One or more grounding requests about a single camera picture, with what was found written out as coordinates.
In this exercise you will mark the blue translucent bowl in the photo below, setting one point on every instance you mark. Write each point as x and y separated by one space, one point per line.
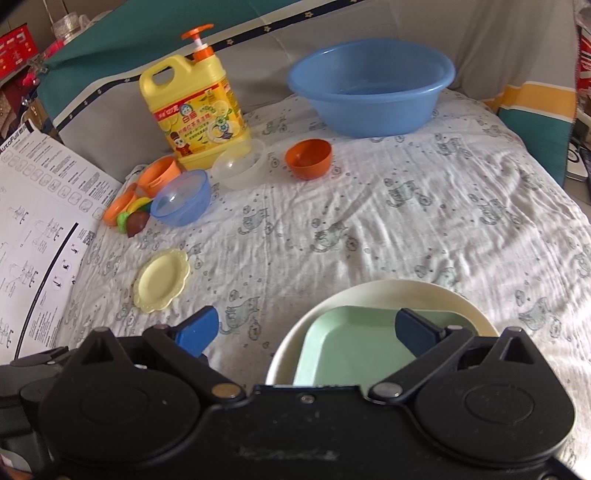
184 207

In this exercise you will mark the yellow detergent bottle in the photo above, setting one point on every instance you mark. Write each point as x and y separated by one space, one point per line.
203 110

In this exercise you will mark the red white package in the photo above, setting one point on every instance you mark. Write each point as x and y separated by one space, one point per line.
584 60

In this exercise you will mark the brown toy vegetable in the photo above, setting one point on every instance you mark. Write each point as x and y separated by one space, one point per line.
137 224

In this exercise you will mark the large white plate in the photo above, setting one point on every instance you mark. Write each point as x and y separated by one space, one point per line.
369 293

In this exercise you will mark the glass jar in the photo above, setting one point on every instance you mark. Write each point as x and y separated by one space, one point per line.
71 27

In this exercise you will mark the orange plastic bowl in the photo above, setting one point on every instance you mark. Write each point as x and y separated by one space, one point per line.
309 168

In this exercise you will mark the blue plastic basin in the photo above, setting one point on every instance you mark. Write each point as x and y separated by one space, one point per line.
369 110

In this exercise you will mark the white instruction sheet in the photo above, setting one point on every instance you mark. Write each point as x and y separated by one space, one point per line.
37 207

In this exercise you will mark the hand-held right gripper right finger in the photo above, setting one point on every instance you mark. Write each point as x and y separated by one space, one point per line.
415 330

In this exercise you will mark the teal grey sofa cover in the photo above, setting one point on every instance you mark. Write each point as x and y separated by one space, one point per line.
115 60

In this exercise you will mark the green square plate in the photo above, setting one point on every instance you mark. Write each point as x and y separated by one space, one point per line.
351 341

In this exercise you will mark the yellow toy banana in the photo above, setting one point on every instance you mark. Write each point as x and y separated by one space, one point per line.
138 203

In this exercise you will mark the orange toy lid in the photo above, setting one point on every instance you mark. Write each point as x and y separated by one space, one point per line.
115 210

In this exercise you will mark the dark green toy vegetable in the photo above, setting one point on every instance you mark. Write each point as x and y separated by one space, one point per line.
146 207

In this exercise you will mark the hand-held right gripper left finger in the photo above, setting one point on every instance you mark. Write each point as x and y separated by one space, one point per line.
198 330

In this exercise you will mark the orange toy pot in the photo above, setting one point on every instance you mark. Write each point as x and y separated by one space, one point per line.
161 177

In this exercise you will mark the white printed blanket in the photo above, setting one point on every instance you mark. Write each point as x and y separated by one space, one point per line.
369 221

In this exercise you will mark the light green toy piece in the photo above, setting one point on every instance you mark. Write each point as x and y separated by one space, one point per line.
123 222

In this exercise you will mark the white black box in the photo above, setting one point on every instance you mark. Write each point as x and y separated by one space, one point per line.
579 159

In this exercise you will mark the red cardboard box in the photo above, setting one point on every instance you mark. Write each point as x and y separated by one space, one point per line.
18 50

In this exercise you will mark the yellow flower-shaped plate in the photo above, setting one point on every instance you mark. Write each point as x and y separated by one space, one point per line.
161 281

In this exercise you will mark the clear plastic bowl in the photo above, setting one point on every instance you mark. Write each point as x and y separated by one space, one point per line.
235 173

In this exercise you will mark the striped cushion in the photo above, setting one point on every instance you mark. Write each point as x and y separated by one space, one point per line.
540 124

